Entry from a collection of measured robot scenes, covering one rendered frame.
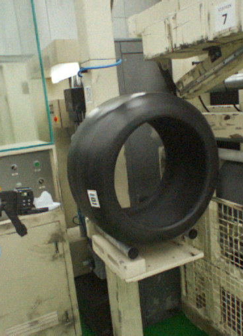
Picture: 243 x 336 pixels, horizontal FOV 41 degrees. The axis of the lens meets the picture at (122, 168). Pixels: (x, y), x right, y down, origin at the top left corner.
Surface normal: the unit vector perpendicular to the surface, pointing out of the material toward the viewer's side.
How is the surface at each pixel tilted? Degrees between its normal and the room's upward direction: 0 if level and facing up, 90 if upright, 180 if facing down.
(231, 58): 90
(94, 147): 70
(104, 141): 65
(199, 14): 90
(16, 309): 90
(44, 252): 90
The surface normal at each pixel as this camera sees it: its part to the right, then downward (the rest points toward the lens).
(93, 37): 0.43, 0.14
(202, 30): -0.89, 0.18
